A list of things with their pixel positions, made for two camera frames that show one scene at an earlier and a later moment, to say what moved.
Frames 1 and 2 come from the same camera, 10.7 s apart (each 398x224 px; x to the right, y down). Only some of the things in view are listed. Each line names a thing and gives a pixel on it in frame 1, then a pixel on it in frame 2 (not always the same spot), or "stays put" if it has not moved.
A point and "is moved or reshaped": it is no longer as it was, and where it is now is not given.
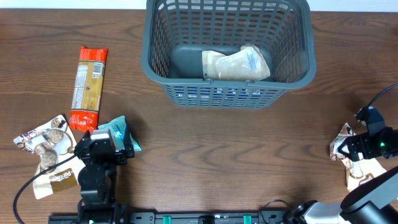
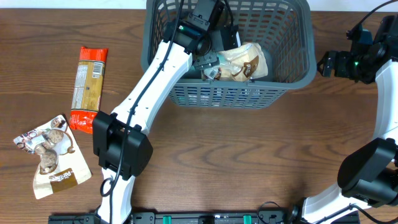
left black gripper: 121,157 to 209,58
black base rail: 188,218 stays put
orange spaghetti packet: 87,87 stays put
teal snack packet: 117,127 is moved or reshaped
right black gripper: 369,151 to 328,60
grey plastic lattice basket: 177,32 stays put
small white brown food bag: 358,172 to 244,61
